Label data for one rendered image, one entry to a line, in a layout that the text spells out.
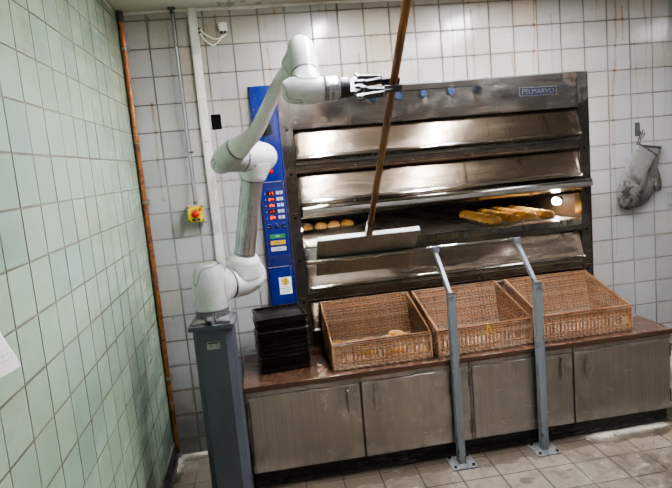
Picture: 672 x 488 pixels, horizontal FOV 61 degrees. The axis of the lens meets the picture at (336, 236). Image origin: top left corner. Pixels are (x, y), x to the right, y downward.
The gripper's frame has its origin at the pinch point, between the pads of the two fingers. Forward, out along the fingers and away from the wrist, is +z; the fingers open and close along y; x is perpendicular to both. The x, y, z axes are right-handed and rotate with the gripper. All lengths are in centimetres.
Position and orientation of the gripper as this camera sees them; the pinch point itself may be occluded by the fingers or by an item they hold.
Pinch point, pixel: (391, 84)
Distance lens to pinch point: 223.8
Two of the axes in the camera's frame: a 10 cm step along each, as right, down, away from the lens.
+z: 9.9, -1.0, 1.3
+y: 1.5, 8.3, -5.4
